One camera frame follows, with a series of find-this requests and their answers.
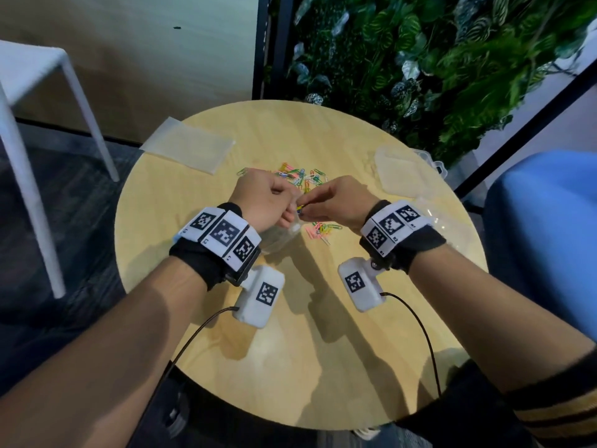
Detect person's left hand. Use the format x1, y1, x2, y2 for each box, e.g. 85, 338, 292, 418
228, 167, 302, 234

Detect person's right hand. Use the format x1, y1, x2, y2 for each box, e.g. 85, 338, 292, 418
296, 175, 381, 236

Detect translucent plastic bag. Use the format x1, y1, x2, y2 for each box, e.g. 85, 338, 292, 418
259, 214, 304, 255

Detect pile of coloured paper clips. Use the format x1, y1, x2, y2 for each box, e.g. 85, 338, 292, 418
235, 162, 344, 246

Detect stack of plastic bags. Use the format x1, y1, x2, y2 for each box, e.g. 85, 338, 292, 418
139, 116, 236, 175

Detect person's left forearm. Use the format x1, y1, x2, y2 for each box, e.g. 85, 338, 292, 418
0, 256, 208, 448

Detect person's right forearm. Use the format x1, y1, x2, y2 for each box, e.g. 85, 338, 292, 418
408, 245, 596, 395

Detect round wooden table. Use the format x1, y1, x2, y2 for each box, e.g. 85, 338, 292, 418
114, 100, 489, 431

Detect person's left shoe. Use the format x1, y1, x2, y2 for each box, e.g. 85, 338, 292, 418
163, 391, 192, 439

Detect person's dark trousers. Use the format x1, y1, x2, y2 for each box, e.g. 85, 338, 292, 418
126, 358, 537, 448

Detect person's right shirt sleeve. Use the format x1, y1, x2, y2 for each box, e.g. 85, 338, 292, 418
506, 347, 597, 448

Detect clear plastic box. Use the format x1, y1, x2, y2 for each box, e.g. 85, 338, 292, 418
373, 145, 448, 197

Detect black left wristband with markers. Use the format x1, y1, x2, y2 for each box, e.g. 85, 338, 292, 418
169, 202, 262, 291

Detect black wristband with markers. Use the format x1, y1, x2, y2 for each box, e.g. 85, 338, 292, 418
169, 202, 262, 291
359, 199, 447, 275

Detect black right wristband with markers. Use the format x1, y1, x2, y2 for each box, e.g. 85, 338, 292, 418
359, 199, 447, 275

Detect clear plastic lid blue band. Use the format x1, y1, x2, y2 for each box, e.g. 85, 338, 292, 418
412, 195, 472, 248

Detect blue armchair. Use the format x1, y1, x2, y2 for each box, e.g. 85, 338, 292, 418
484, 151, 597, 341

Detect white chair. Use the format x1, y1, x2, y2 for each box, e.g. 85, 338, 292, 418
0, 39, 121, 299

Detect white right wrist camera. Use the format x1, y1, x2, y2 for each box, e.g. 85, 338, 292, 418
337, 257, 388, 313

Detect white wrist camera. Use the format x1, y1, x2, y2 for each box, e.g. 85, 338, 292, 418
232, 264, 286, 330
337, 257, 388, 313

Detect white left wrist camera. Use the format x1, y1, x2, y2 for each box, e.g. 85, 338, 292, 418
232, 264, 286, 330

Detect black left camera cable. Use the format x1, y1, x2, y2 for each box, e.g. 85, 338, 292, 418
163, 306, 239, 383

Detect black camera cable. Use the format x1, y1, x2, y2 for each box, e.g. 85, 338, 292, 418
380, 292, 443, 398
163, 306, 239, 383

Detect black right camera cable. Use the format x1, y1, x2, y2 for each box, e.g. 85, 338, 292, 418
380, 292, 443, 398

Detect green plant wall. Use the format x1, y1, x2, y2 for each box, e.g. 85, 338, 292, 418
284, 0, 597, 166

